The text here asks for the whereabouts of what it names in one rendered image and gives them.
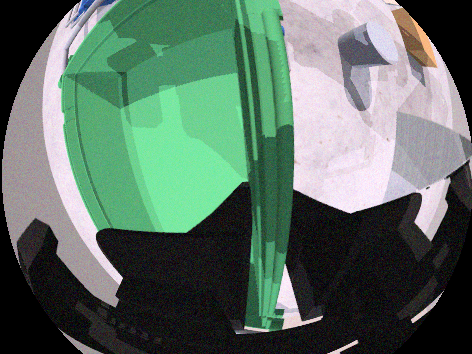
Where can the grey cylinder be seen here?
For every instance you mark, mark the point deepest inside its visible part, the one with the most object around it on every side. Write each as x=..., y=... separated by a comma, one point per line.
x=368, y=45

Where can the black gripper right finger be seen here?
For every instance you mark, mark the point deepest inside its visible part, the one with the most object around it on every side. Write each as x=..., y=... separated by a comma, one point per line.
x=324, y=242

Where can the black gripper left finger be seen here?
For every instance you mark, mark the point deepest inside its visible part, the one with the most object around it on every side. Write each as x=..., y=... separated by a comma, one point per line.
x=214, y=255

